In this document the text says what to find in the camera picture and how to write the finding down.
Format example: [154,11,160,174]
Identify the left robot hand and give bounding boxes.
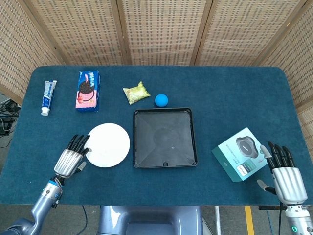
[53,134,91,179]

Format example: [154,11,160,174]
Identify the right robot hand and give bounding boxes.
[256,141,308,204]

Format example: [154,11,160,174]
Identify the white round plate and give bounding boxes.
[86,123,131,168]

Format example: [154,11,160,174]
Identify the black square tray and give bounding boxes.
[133,106,199,169]

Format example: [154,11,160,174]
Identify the teal product box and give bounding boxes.
[211,127,268,183]

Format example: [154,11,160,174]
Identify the blue white toothpaste tube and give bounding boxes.
[41,80,58,116]

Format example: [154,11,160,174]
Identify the blue pink cookie box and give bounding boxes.
[75,70,101,113]

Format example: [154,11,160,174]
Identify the blue table cloth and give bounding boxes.
[0,65,313,206]

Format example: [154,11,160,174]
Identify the yellow-green snack packet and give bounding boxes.
[122,81,151,106]

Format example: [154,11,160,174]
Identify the blue-grey robot torso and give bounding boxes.
[97,205,204,235]

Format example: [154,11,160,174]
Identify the blue ball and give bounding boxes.
[155,94,169,108]

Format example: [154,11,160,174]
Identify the woven bamboo folding screen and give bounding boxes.
[0,0,313,172]

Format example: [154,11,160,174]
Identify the black cables bundle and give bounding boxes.
[0,99,22,150]

